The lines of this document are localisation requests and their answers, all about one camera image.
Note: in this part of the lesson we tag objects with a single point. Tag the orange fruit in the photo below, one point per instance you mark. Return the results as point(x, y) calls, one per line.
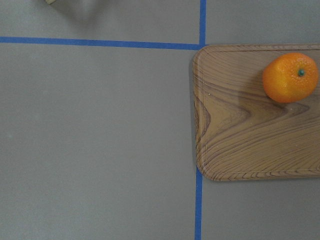
point(290, 78)

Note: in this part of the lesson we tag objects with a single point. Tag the wooden grain tray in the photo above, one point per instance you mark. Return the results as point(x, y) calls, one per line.
point(241, 134)

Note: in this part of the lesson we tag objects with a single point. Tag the light wooden rack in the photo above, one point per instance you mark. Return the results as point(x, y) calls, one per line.
point(50, 1)

